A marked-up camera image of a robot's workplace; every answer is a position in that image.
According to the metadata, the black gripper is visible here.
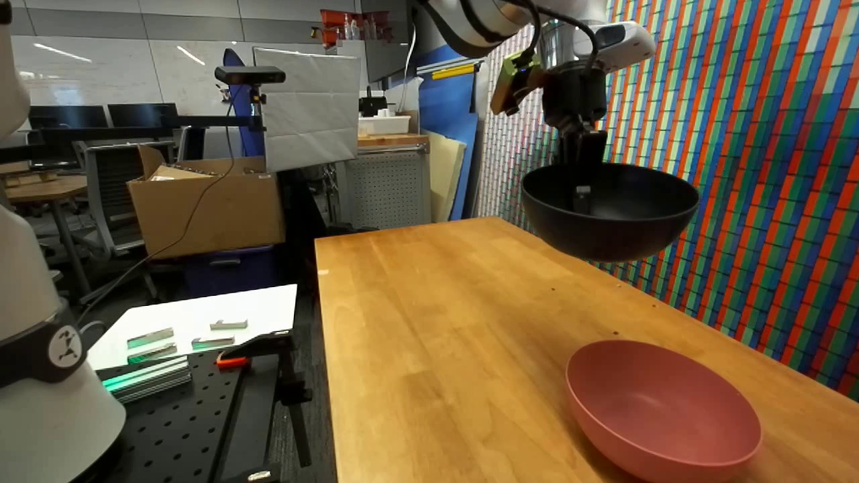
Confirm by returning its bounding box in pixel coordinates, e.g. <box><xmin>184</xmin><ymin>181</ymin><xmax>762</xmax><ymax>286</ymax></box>
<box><xmin>540</xmin><ymin>59</ymin><xmax>612</xmax><ymax>217</ymax></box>

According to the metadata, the black bowl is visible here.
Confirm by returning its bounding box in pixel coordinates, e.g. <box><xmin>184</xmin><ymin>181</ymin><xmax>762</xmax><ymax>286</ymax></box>
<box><xmin>521</xmin><ymin>161</ymin><xmax>702</xmax><ymax>267</ymax></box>

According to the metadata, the pink bowl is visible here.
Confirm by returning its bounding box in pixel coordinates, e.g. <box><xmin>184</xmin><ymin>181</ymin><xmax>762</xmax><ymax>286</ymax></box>
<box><xmin>560</xmin><ymin>338</ymin><xmax>764</xmax><ymax>483</ymax></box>

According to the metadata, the beige flat board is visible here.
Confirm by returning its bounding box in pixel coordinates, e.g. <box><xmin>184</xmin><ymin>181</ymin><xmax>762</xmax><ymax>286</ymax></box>
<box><xmin>424</xmin><ymin>130</ymin><xmax>470</xmax><ymax>225</ymax></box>

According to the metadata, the blue flat board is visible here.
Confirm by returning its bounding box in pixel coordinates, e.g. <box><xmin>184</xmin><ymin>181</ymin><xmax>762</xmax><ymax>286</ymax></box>
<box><xmin>416</xmin><ymin>56</ymin><xmax>483</xmax><ymax>223</ymax></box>

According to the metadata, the multicoloured patterned backdrop panel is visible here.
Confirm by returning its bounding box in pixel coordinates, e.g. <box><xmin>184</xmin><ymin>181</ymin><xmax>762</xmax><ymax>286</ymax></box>
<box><xmin>470</xmin><ymin>0</ymin><xmax>859</xmax><ymax>402</ymax></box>

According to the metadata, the white mesh cabinet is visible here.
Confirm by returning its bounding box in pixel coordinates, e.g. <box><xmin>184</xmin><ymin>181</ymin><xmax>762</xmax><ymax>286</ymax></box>
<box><xmin>340</xmin><ymin>146</ymin><xmax>432</xmax><ymax>235</ymax></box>

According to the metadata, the red hanging sign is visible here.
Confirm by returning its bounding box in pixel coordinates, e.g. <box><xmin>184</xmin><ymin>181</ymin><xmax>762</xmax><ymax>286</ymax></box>
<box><xmin>317</xmin><ymin>7</ymin><xmax>393</xmax><ymax>50</ymax></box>

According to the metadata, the white square panel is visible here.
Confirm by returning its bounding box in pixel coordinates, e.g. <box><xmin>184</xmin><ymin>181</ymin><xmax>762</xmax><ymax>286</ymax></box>
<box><xmin>251</xmin><ymin>43</ymin><xmax>362</xmax><ymax>174</ymax></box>

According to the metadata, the brown cardboard box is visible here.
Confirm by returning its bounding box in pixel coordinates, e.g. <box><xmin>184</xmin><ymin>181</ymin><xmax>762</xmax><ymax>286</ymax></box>
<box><xmin>126</xmin><ymin>156</ymin><xmax>287</xmax><ymax>264</ymax></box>

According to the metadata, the white paper sheet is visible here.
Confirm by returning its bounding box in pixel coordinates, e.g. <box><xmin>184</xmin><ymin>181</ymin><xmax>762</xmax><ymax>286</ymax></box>
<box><xmin>85</xmin><ymin>282</ymin><xmax>299</xmax><ymax>376</ymax></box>

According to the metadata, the black computer monitor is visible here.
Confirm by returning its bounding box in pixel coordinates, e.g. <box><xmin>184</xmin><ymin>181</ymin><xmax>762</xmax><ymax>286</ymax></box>
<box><xmin>103</xmin><ymin>99</ymin><xmax>183</xmax><ymax>135</ymax></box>
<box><xmin>26</xmin><ymin>103</ymin><xmax>113</xmax><ymax>135</ymax></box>

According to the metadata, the black perforated breadboard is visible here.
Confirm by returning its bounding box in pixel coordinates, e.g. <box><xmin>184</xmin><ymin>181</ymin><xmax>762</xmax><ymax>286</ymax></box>
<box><xmin>89</xmin><ymin>343</ymin><xmax>338</xmax><ymax>483</ymax></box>

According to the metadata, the grey office chair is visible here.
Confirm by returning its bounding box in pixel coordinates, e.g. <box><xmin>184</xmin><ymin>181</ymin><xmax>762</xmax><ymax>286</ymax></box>
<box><xmin>77</xmin><ymin>135</ymin><xmax>192</xmax><ymax>256</ymax></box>

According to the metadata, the silver metal bar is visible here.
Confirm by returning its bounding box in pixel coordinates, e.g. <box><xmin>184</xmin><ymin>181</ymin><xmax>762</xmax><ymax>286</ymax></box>
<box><xmin>97</xmin><ymin>354</ymin><xmax>192</xmax><ymax>402</ymax></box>

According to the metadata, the round wooden side table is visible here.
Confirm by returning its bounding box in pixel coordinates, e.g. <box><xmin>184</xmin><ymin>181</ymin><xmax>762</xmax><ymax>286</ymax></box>
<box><xmin>0</xmin><ymin>172</ymin><xmax>94</xmax><ymax>302</ymax></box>

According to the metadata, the wrist camera with green board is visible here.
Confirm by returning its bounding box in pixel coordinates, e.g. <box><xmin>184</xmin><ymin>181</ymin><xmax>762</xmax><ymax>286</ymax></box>
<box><xmin>489</xmin><ymin>52</ymin><xmax>544</xmax><ymax>119</ymax></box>

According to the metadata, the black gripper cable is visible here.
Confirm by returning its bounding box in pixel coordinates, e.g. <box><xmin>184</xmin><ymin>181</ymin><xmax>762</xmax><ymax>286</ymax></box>
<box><xmin>515</xmin><ymin>0</ymin><xmax>600</xmax><ymax>67</ymax></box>

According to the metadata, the blue camera stand post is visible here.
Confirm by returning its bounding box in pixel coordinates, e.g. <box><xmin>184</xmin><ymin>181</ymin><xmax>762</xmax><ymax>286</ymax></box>
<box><xmin>220</xmin><ymin>46</ymin><xmax>268</xmax><ymax>161</ymax></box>

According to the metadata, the black stereo camera bar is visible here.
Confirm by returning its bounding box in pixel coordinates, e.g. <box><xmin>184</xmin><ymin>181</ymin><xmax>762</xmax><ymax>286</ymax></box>
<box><xmin>212</xmin><ymin>66</ymin><xmax>289</xmax><ymax>89</ymax></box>

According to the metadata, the black clamp orange handle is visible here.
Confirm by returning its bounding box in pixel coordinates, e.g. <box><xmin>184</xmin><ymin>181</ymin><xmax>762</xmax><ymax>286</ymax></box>
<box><xmin>212</xmin><ymin>333</ymin><xmax>317</xmax><ymax>470</ymax></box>

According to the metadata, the black power cable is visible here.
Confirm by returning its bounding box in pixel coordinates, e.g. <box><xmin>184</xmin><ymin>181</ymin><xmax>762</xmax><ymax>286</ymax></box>
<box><xmin>77</xmin><ymin>83</ymin><xmax>247</xmax><ymax>318</ymax></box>

